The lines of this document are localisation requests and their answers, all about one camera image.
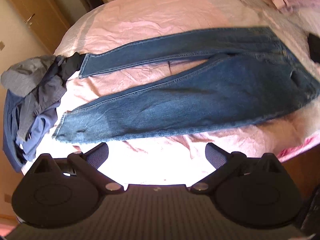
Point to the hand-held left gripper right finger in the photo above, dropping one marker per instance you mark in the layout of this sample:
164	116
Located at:
213	155

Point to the blue denim jeans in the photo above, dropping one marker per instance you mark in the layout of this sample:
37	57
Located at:
200	100

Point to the black folded garment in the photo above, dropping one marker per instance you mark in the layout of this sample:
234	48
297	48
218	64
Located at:
315	47

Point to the wooden door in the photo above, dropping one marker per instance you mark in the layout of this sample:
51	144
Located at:
37	2

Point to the dark navy garment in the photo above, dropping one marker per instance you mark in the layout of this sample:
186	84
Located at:
71	65

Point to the pink woven blanket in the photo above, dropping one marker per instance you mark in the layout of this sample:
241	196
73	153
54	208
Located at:
150	12

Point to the beige wall switch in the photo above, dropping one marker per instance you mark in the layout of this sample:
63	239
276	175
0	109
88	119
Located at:
1	45

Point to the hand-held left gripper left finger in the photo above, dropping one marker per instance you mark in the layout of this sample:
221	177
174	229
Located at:
101	155

